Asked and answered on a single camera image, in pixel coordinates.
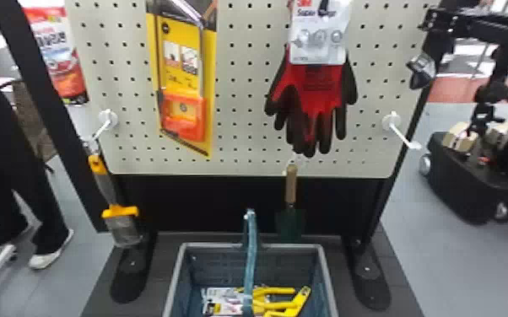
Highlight yellow clamp tool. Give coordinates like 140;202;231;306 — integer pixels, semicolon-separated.
201;285;312;317

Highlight red and black gloves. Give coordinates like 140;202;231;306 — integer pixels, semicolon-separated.
263;0;359;159

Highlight red snack packet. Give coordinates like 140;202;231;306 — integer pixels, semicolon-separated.
22;6;89;106

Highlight yellow carded hand saw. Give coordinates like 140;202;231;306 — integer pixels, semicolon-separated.
144;0;219;159

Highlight blue basket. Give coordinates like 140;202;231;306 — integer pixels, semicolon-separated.
161;208;340;317

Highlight yellow handled paint brush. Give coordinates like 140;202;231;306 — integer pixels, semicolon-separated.
86;140;144;248

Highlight green garden trowel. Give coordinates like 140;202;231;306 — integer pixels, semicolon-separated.
273;163;306;244

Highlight person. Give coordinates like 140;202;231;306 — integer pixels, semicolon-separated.
0;41;76;271

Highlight white pegboard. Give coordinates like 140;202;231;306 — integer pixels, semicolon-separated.
0;0;454;312

